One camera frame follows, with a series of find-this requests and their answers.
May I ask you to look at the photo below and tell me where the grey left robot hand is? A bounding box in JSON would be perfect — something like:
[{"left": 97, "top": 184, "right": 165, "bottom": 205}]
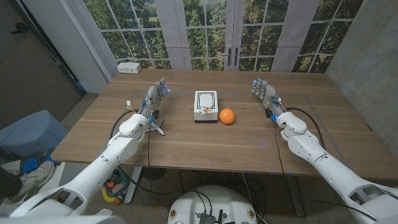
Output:
[{"left": 137, "top": 77, "right": 172, "bottom": 121}]

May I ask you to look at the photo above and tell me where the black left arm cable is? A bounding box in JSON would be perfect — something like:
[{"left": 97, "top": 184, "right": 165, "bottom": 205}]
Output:
[{"left": 109, "top": 108, "right": 181, "bottom": 197}]

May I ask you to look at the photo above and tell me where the black door handle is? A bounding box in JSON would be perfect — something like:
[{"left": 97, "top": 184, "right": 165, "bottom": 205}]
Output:
[{"left": 11, "top": 22, "right": 30, "bottom": 35}]

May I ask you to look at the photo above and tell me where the printed window backdrop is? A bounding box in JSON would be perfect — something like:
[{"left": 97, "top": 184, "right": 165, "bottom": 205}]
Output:
[{"left": 67, "top": 0, "right": 364, "bottom": 74}]

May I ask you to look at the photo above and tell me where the grey table leg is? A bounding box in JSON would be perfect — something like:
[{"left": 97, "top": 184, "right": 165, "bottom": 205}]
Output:
[{"left": 285, "top": 174, "right": 305, "bottom": 217}]

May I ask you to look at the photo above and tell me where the teal toy basket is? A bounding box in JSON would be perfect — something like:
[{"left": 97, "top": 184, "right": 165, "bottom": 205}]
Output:
[{"left": 102, "top": 167, "right": 130, "bottom": 198}]

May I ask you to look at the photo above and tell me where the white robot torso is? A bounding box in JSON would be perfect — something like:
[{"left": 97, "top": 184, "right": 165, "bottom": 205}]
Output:
[{"left": 0, "top": 214, "right": 127, "bottom": 224}]

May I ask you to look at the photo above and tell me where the orange fruit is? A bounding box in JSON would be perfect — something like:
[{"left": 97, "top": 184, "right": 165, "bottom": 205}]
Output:
[{"left": 218, "top": 108, "right": 236, "bottom": 126}]

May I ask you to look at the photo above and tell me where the person leg in dark trousers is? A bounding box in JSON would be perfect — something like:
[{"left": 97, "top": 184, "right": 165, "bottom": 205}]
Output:
[{"left": 0, "top": 166, "right": 24, "bottom": 203}]

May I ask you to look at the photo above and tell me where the white power strip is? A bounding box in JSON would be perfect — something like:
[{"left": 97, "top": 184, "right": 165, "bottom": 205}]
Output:
[{"left": 117, "top": 62, "right": 142, "bottom": 75}]

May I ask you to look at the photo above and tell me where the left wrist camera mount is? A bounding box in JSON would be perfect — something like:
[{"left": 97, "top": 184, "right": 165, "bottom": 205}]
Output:
[{"left": 144, "top": 110, "right": 166, "bottom": 136}]

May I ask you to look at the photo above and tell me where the white table leg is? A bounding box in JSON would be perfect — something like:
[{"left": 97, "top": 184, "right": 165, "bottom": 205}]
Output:
[{"left": 124, "top": 167, "right": 143, "bottom": 205}]

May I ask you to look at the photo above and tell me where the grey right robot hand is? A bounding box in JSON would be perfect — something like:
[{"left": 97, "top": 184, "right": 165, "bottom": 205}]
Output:
[{"left": 250, "top": 77, "right": 287, "bottom": 122}]

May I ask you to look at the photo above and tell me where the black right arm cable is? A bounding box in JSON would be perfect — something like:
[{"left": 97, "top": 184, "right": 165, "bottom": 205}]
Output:
[{"left": 285, "top": 106, "right": 326, "bottom": 150}]

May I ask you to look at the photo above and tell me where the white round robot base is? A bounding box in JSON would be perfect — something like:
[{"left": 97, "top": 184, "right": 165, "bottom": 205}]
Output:
[{"left": 167, "top": 185, "right": 258, "bottom": 224}]

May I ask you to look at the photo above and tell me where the grey white sneaker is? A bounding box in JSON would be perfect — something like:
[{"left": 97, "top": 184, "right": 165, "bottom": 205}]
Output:
[{"left": 7, "top": 160, "right": 56, "bottom": 205}]

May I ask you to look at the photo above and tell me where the black round floor device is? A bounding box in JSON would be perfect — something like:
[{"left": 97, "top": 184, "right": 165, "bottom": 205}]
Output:
[{"left": 141, "top": 167, "right": 167, "bottom": 181}]

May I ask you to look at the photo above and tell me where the yellow toy banana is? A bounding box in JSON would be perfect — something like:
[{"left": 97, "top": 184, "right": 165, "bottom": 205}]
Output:
[{"left": 101, "top": 187, "right": 116, "bottom": 203}]

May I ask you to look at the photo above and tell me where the blue-grey storage bin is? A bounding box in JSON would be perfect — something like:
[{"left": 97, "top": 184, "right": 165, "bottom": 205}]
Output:
[{"left": 0, "top": 109, "right": 69, "bottom": 159}]

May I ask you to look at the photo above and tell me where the blue plastic object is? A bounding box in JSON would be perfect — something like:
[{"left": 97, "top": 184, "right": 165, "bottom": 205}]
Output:
[{"left": 20, "top": 152, "right": 60, "bottom": 175}]

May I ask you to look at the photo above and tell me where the white box with black frame print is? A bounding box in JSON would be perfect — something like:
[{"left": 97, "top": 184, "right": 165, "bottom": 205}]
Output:
[{"left": 193, "top": 90, "right": 220, "bottom": 124}]

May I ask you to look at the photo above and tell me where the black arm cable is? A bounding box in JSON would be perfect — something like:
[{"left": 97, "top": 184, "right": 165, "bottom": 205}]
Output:
[
  {"left": 285, "top": 106, "right": 326, "bottom": 150},
  {"left": 109, "top": 108, "right": 181, "bottom": 197}
]

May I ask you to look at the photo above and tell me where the black electronics module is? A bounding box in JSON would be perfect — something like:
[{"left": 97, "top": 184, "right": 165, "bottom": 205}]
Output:
[{"left": 198, "top": 213, "right": 225, "bottom": 224}]

